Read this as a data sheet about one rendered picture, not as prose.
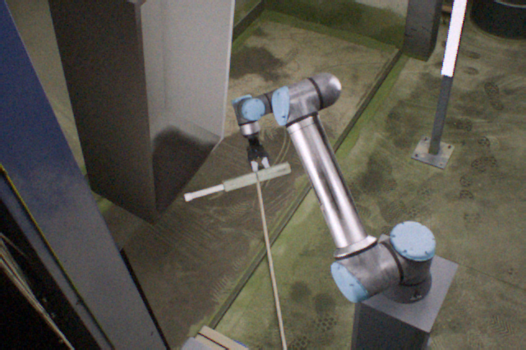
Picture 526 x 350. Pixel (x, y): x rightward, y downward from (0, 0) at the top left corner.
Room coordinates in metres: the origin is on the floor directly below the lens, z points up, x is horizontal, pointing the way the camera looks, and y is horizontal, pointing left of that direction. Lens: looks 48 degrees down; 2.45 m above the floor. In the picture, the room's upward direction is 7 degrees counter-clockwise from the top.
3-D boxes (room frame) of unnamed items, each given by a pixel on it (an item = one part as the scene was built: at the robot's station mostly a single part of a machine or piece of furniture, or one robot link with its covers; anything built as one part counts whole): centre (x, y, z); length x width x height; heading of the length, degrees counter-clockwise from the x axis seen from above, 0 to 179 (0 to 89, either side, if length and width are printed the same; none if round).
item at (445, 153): (2.19, -1.01, 0.01); 0.20 x 0.20 x 0.01; 54
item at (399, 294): (1.02, -0.47, 0.69); 0.19 x 0.19 x 0.10
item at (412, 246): (1.02, -0.46, 0.83); 0.17 x 0.15 x 0.18; 110
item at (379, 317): (1.02, -0.47, 0.32); 0.31 x 0.31 x 0.64; 54
